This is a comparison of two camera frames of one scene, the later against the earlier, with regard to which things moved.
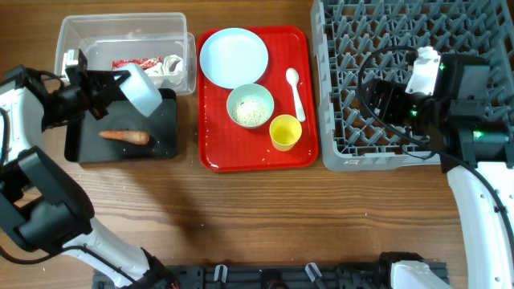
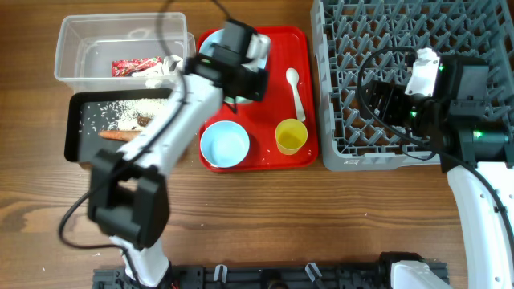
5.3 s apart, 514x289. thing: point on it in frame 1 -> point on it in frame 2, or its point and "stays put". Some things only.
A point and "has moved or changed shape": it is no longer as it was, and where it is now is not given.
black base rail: x=285 y=276 stays put
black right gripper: x=393 y=92 stays put
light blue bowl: x=140 y=89 -> x=225 y=144
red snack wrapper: x=144 y=63 stays put
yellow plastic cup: x=285 y=131 has moved or changed shape
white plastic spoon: x=292 y=76 stays put
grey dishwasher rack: x=361 y=40 stays put
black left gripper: x=83 y=83 -> x=251 y=88
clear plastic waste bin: x=157 y=46 stays put
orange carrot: x=140 y=137 stays put
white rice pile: x=250 y=113 -> x=128 y=115
